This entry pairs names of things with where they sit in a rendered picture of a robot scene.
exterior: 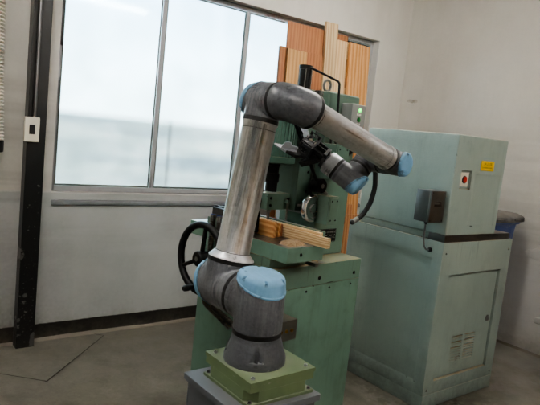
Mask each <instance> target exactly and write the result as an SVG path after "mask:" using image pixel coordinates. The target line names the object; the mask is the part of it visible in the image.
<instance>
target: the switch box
mask: <svg viewBox="0 0 540 405"><path fill-rule="evenodd" d="M359 108H360V109H361V110H362V111H361V112H358V109H359ZM357 113H360V114H361V116H357ZM341 115H343V116H344V117H346V118H347V119H349V120H350V121H352V122H354V123H355V124H356V123H358V122H357V118H358V117H360V118H361V120H360V122H359V124H360V125H359V126H360V127H361V128H363V127H364V120H365V115H366V106H364V105H360V104H348V103H342V113H341Z"/></svg>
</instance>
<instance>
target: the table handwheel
mask: <svg viewBox="0 0 540 405"><path fill-rule="evenodd" d="M198 228H203V234H202V244H201V248H200V251H196V252H195V253H194V254H193V257H192V260H189V261H187V262H185V248H186V242H187V240H188V238H189V236H190V234H191V233H192V232H193V231H194V230H196V229H198ZM208 231H209V232H210V233H211V235H212V236H213V238H214V239H215V242H216V244H217V241H218V237H219V232H218V231H217V229H216V228H215V227H214V226H212V225H211V224H210V223H207V222H204V221H197V222H194V223H192V224H191V225H189V226H188V227H187V228H186V230H185V231H184V232H183V233H182V236H181V239H180V241H179V245H178V267H179V271H180V273H181V276H182V279H183V281H184V283H185V284H186V285H187V284H194V283H193V282H192V280H191V279H190V277H189V275H188V272H187V270H186V266H187V265H190V264H194V265H195V266H197V267H198V265H199V264H200V263H201V262H202V261H203V260H205V259H206V258H207V257H208V251H205V246H206V240H207V232H208Z"/></svg>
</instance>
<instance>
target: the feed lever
mask: <svg viewBox="0 0 540 405"><path fill-rule="evenodd" d="M294 126H295V129H296V131H297V135H298V137H299V139H300V141H302V136H301V132H300V130H299V127H298V126H297V125H294ZM309 167H310V169H311V172H312V174H313V179H312V180H311V182H310V184H309V187H310V190H311V191H313V192H317V193H323V194H325V195H328V192H327V191H326V188H327V182H326V180H325V179H321V178H317V176H316V173H315V170H314V168H313V165H309Z"/></svg>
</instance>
